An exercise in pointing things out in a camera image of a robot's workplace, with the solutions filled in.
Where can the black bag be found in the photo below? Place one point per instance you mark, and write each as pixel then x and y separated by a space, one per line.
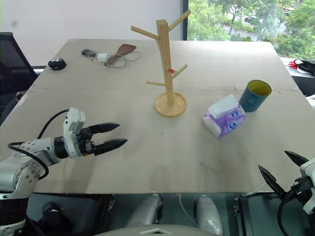
pixel 307 66

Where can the dark window frame post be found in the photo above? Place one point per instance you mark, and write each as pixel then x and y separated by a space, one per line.
pixel 185 19

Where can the red tape marker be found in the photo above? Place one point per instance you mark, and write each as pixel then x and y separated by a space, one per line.
pixel 171 71

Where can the brown wooden spatula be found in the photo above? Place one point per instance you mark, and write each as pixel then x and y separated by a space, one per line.
pixel 125 49

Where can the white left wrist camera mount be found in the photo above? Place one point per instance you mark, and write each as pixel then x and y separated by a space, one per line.
pixel 71 123

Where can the grey robot torso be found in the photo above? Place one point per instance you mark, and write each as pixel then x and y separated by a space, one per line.
pixel 157 231

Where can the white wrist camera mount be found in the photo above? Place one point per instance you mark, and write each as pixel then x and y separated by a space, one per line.
pixel 71 123
pixel 308 169

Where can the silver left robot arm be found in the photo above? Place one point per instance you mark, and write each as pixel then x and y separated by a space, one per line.
pixel 37 147

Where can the wooden mug tree stand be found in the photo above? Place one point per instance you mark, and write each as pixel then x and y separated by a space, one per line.
pixel 167 78

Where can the black mesh office chair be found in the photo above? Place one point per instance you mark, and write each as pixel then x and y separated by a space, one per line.
pixel 12 61

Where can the purple tissue pack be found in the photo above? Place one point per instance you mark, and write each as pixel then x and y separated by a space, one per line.
pixel 226 121

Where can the black round device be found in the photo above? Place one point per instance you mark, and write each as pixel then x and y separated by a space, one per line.
pixel 57 64

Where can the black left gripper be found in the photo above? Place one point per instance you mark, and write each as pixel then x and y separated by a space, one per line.
pixel 86 143

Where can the white side desk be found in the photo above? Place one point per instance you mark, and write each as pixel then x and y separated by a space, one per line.
pixel 302 83

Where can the white charger plug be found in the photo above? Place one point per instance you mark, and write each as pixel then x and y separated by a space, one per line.
pixel 102 57

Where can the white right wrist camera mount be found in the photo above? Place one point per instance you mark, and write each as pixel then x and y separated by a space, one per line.
pixel 308 169

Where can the silver robot leg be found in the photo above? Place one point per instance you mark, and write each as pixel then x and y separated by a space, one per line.
pixel 145 211
pixel 209 216

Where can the black shoe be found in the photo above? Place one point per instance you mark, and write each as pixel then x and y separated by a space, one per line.
pixel 55 216

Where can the teal mug yellow inside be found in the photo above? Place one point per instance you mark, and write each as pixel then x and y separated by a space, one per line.
pixel 253 102

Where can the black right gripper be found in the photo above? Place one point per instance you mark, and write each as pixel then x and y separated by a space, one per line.
pixel 304 185

